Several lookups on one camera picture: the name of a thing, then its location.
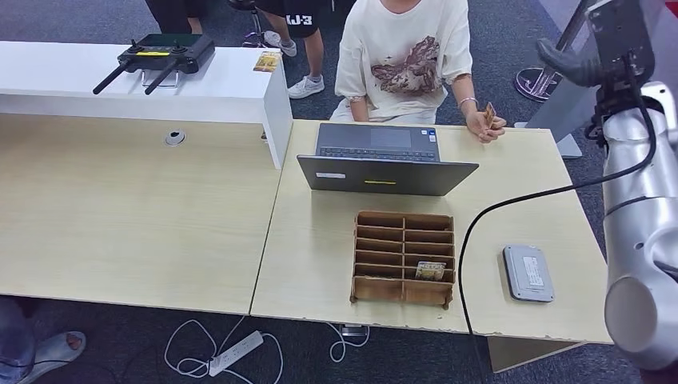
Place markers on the person's left hand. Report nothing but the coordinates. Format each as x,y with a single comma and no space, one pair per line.
479,130

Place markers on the hotel room key card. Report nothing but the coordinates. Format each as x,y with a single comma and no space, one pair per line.
430,271

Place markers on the person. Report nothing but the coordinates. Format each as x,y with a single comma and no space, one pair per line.
172,16
53,350
302,21
402,32

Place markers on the wooden card organizer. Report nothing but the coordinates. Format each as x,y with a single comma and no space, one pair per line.
404,238

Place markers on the grey card reader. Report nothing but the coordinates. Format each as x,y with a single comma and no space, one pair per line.
529,274

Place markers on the yellow printed card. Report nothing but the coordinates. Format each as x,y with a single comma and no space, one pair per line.
267,61

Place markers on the grey kiosk stand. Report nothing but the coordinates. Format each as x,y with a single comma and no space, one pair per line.
561,106

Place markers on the grey laptop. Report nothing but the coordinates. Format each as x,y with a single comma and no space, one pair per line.
386,177

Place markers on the black power adapter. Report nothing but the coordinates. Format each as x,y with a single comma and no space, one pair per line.
354,331

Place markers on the white counter shelf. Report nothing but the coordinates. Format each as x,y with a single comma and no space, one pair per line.
222,90

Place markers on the chrome stool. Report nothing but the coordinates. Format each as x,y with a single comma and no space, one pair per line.
243,3

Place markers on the silver desk grommet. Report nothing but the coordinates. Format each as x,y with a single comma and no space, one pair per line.
175,138

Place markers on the black remote controller with antennas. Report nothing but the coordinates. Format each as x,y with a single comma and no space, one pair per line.
168,54

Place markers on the white power strip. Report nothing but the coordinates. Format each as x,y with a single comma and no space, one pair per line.
235,354

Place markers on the chrome stanchion post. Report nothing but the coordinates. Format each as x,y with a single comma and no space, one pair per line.
532,85

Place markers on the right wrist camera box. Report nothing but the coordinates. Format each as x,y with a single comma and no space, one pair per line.
620,37

